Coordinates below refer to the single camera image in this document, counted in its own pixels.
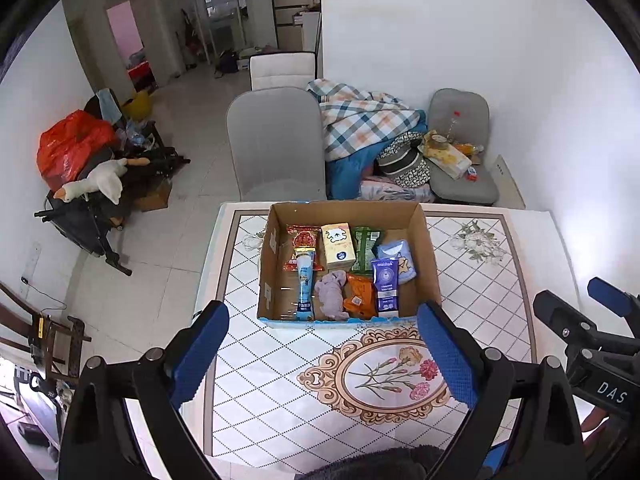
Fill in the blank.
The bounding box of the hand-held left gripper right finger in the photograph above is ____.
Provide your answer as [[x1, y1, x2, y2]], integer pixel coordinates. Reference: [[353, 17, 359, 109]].
[[417, 301, 583, 480]]

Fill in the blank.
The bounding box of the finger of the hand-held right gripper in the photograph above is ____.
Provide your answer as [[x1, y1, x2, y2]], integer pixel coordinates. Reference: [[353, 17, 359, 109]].
[[532, 290, 602, 357], [587, 276, 640, 342]]

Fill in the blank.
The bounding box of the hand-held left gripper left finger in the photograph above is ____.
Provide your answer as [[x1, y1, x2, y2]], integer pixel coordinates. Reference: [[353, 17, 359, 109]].
[[59, 300, 231, 480]]

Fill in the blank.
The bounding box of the purple tube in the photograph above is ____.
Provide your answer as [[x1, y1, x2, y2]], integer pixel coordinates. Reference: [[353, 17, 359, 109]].
[[371, 257, 401, 317]]

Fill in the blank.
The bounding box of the orange snack packet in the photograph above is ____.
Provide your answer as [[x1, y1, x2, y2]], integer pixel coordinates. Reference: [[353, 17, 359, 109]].
[[345, 273, 379, 320]]

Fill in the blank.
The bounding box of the blue white small packet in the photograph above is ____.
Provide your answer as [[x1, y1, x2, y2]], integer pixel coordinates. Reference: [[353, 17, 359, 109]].
[[375, 241, 416, 284]]

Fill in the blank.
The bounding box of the light blue tube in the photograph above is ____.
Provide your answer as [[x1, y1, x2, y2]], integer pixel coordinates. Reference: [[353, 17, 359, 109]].
[[294, 247, 317, 322]]

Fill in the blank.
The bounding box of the purple plush toy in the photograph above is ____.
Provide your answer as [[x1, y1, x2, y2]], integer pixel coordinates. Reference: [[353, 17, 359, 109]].
[[314, 270, 350, 320]]

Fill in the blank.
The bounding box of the green snack packet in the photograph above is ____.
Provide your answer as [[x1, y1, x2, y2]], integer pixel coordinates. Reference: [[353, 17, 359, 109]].
[[351, 226, 384, 274]]

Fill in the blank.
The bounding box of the yellow white tissue packet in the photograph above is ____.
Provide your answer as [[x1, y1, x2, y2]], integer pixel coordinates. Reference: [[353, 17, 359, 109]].
[[320, 222, 357, 271]]

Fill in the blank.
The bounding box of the red snack packet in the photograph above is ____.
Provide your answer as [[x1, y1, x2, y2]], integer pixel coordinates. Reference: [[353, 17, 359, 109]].
[[285, 225, 322, 274]]

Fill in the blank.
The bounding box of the person's right hand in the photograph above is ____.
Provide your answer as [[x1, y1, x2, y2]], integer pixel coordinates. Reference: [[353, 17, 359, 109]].
[[580, 405, 609, 436]]

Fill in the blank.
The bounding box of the floral printed tablecloth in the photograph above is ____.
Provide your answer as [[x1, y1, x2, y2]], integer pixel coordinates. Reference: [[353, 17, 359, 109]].
[[192, 202, 563, 461]]

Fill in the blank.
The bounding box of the dark fleece garment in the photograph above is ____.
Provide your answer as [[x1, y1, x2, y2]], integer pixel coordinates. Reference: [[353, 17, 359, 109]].
[[295, 444, 447, 480]]

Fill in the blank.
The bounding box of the dark wooden chair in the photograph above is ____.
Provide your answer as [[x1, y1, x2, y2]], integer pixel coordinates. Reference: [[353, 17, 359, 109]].
[[0, 280, 94, 387]]

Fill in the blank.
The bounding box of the white flat panel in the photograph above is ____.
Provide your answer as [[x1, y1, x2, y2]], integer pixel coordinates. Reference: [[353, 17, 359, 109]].
[[492, 155, 527, 210]]

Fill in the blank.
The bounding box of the small brown cardboard box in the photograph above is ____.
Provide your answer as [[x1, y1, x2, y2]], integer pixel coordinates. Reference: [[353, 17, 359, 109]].
[[132, 177, 174, 213]]

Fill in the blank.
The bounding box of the pink floral cloth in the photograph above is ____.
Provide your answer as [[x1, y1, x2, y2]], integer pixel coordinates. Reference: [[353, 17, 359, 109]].
[[360, 180, 437, 204]]

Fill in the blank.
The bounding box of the black stroller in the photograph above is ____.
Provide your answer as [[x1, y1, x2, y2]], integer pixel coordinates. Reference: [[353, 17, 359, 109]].
[[34, 145, 191, 277]]

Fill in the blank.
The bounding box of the black white patterned bag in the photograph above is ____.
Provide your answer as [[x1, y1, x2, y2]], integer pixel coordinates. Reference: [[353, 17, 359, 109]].
[[375, 131, 432, 187]]

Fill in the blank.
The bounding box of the yellow white box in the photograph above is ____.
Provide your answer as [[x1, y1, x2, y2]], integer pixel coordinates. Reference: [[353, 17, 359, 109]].
[[427, 142, 474, 180]]

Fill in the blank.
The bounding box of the white goose plush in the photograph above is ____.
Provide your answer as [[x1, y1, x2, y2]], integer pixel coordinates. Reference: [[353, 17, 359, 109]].
[[55, 157, 130, 206]]

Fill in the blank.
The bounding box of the blue bedding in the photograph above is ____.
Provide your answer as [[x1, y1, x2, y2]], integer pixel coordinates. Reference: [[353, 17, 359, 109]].
[[325, 115, 431, 200]]

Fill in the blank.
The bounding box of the tall grey chair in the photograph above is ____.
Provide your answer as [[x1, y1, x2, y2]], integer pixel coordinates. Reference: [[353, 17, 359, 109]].
[[226, 87, 327, 202]]

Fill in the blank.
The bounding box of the low grey chair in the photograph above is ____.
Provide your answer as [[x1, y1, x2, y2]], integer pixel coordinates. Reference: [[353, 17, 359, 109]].
[[427, 88, 500, 206]]

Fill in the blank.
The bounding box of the red plastic bag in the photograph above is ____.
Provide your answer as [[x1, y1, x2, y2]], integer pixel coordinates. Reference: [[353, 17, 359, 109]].
[[36, 110, 119, 192]]

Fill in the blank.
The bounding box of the plaid blanket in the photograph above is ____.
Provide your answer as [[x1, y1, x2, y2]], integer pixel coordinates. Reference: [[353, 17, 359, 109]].
[[306, 78, 426, 161]]

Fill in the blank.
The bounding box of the yellow bag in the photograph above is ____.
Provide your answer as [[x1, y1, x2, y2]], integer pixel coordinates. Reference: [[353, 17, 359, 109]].
[[121, 91, 154, 121]]

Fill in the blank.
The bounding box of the light blue cloth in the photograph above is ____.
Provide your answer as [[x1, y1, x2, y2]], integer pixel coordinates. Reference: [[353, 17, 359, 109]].
[[95, 89, 124, 124]]

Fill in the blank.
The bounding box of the dark floor bag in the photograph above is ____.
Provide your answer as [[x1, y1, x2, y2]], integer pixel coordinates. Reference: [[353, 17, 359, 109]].
[[215, 50, 241, 79]]

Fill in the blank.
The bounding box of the white chair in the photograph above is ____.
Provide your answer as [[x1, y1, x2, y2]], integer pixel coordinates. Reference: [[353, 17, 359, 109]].
[[249, 52, 317, 92]]

